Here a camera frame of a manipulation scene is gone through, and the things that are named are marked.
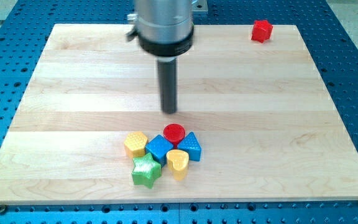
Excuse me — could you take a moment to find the blue cube block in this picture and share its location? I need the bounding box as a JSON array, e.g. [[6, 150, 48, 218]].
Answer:
[[145, 135, 173, 167]]

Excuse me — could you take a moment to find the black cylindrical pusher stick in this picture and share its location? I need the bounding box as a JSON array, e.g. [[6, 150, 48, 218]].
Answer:
[[157, 57, 177, 114]]

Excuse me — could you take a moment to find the yellow hexagon block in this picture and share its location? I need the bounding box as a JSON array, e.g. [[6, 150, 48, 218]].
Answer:
[[124, 131, 149, 159]]

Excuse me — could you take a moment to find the green star block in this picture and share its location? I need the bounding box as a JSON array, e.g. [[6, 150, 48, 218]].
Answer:
[[131, 153, 162, 189]]

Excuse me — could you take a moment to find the red cylinder block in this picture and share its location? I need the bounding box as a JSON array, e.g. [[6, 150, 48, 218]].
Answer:
[[163, 123, 185, 148]]

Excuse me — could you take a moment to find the blue triangle block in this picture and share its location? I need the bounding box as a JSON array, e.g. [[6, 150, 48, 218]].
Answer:
[[178, 132, 202, 162]]

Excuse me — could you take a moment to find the blue perforated table plate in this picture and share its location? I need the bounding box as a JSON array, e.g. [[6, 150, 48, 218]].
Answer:
[[0, 1, 358, 223]]

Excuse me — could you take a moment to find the red star block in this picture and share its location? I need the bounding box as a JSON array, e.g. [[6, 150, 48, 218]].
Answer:
[[251, 20, 273, 43]]

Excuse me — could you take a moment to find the yellow heart block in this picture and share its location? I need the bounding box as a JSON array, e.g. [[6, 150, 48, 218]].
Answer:
[[166, 149, 190, 181]]

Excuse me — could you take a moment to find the wooden board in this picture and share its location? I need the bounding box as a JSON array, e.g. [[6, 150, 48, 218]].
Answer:
[[0, 24, 358, 205]]

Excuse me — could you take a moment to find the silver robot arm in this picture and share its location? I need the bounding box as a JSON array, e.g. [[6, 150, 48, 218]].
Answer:
[[126, 0, 208, 57]]

